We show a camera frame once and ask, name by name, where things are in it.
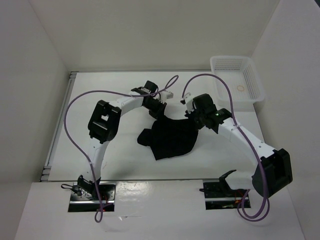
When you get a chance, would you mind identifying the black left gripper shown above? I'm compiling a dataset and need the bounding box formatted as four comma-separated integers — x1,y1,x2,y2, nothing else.
142,98,166,122

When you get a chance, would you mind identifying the black skirt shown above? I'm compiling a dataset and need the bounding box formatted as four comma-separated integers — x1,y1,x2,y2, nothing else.
137,115,199,161

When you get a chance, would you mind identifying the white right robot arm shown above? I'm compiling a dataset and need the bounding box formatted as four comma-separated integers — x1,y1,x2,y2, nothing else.
181,93,293,198

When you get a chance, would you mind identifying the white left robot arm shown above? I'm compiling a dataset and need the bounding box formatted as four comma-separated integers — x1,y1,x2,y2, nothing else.
77,81,173,200

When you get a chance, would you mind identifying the white plastic basket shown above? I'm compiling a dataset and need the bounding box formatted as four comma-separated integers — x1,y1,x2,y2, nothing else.
210,55,265,109

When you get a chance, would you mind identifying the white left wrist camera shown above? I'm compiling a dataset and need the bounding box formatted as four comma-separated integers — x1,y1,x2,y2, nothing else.
159,90,174,103

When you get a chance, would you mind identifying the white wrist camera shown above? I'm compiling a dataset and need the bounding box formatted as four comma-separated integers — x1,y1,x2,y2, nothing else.
180,92,195,113
159,90,174,103

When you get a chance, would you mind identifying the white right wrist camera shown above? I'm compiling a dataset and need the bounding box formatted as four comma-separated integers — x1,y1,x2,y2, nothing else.
180,92,195,113

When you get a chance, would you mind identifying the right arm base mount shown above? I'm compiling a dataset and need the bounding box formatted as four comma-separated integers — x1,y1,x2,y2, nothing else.
199,179,247,210

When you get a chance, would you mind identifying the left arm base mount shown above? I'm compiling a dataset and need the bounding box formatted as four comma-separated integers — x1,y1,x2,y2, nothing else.
60,183,116,213

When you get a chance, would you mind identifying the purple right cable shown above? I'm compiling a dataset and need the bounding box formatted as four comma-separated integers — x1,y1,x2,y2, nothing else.
183,72,271,222

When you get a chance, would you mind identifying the aluminium table edge rail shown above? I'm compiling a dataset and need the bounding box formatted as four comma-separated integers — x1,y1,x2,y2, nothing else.
39,71,78,182

